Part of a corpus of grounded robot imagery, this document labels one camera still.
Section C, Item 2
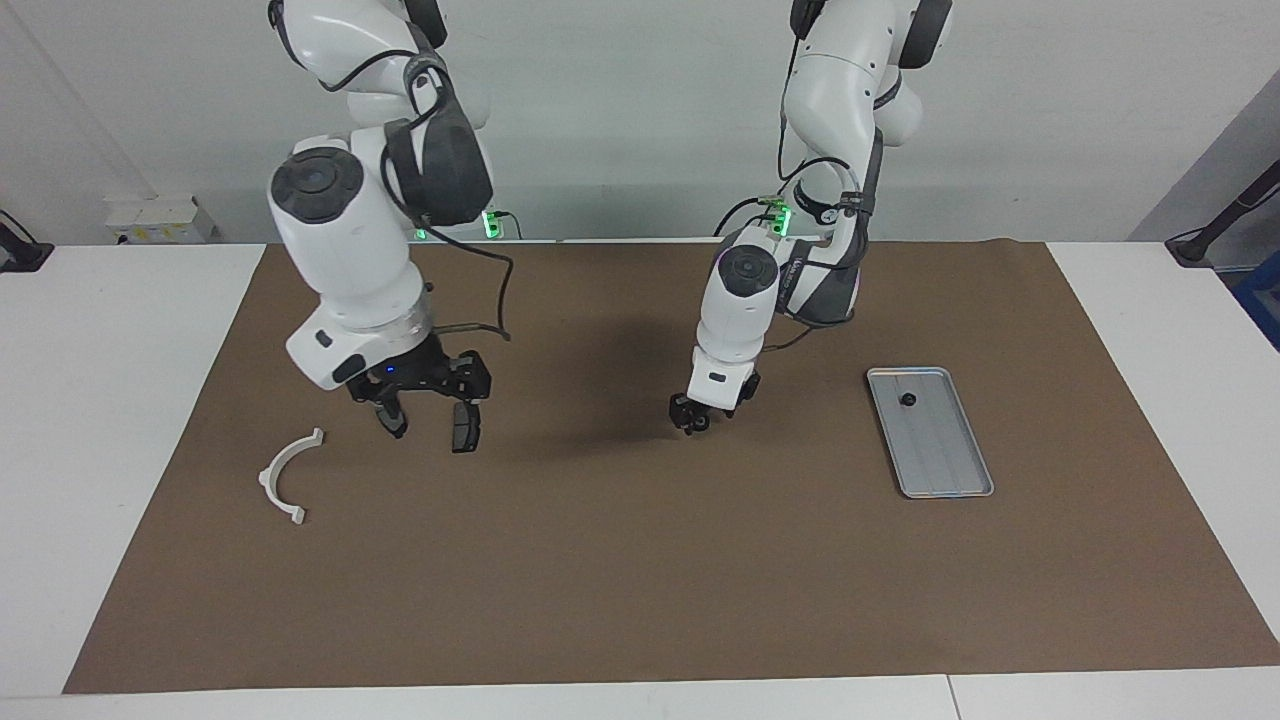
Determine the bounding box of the silver metal tray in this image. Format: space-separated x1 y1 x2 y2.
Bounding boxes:
866 366 995 500

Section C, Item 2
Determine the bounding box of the brown table mat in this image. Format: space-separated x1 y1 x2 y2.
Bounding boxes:
62 240 1280 695

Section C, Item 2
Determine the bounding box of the black table clamp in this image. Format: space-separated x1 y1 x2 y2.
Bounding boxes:
0 210 54 273

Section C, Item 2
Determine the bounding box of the black angled stand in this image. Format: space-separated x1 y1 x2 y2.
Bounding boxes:
1165 158 1280 269

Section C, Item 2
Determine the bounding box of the blue crate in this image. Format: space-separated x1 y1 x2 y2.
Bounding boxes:
1230 250 1280 353

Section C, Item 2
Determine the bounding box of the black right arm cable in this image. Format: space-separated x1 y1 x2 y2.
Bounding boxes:
272 0 516 343

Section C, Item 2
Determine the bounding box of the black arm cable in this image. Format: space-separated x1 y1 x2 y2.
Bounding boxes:
272 0 516 343
763 55 886 351

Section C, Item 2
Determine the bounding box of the white half-ring bracket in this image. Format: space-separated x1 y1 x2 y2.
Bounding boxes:
259 428 326 526

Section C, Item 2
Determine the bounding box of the black left base cable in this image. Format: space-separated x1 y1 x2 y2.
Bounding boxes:
714 195 773 238

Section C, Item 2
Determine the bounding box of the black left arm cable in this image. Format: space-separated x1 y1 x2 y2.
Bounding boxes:
763 55 886 351

